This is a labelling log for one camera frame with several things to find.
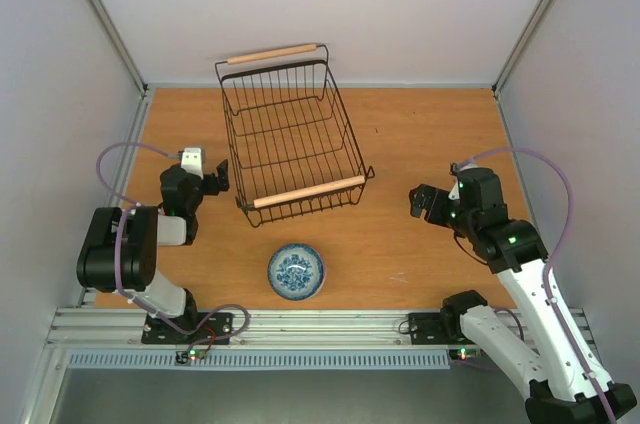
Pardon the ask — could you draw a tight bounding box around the blue floral porcelain bowl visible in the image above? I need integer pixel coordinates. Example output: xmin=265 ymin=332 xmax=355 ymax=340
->
xmin=267 ymin=243 xmax=327 ymax=301

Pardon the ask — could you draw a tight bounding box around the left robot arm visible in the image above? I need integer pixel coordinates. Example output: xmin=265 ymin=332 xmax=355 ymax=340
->
xmin=76 ymin=160 xmax=230 ymax=342

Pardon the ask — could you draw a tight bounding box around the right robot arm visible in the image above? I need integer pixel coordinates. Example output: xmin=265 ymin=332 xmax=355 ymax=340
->
xmin=409 ymin=167 xmax=637 ymax=423

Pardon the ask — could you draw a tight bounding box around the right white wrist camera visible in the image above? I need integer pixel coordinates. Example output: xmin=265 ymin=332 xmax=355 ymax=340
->
xmin=449 ymin=163 xmax=461 ymax=201

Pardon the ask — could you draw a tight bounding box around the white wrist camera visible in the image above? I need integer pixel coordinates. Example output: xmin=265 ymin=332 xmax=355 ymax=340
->
xmin=180 ymin=147 xmax=204 ymax=178
xmin=449 ymin=163 xmax=461 ymax=201

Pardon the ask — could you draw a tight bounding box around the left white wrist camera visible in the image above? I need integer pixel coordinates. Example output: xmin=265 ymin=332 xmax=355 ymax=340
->
xmin=180 ymin=147 xmax=204 ymax=178

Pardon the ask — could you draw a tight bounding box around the black wire dish rack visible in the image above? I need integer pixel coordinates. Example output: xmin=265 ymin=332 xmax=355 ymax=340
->
xmin=214 ymin=43 xmax=375 ymax=228

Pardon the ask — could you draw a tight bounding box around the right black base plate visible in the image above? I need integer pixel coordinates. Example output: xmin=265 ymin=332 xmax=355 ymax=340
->
xmin=408 ymin=312 xmax=464 ymax=345

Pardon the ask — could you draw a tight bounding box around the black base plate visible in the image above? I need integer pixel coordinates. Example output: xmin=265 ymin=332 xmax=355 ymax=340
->
xmin=141 ymin=312 xmax=234 ymax=346
xmin=408 ymin=312 xmax=464 ymax=345

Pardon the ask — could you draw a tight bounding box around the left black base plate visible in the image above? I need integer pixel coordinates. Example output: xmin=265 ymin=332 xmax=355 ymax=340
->
xmin=141 ymin=312 xmax=234 ymax=346

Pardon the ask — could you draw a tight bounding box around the aluminium mounting rail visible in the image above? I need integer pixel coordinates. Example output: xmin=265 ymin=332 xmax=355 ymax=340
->
xmin=45 ymin=307 xmax=596 ymax=351

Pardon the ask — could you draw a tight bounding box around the blue slotted cable duct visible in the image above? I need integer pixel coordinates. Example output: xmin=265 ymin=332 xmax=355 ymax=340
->
xmin=68 ymin=349 xmax=450 ymax=372

